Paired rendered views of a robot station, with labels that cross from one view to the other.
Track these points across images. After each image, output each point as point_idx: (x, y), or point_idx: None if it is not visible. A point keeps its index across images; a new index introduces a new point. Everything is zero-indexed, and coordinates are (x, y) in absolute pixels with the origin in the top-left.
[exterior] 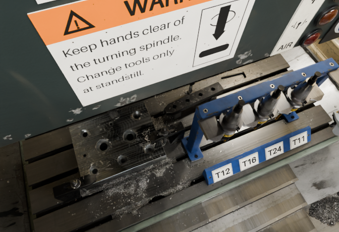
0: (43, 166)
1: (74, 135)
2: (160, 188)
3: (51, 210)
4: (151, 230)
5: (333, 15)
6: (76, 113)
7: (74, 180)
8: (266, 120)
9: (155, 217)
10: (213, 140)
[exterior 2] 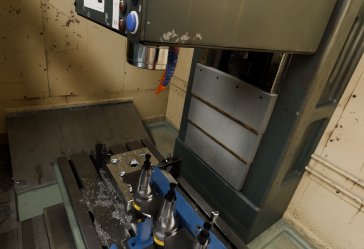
0: (121, 150)
1: (140, 150)
2: (100, 216)
3: (92, 160)
4: (66, 238)
5: (120, 2)
6: (83, 9)
7: (105, 146)
8: (151, 227)
9: (75, 220)
10: (123, 178)
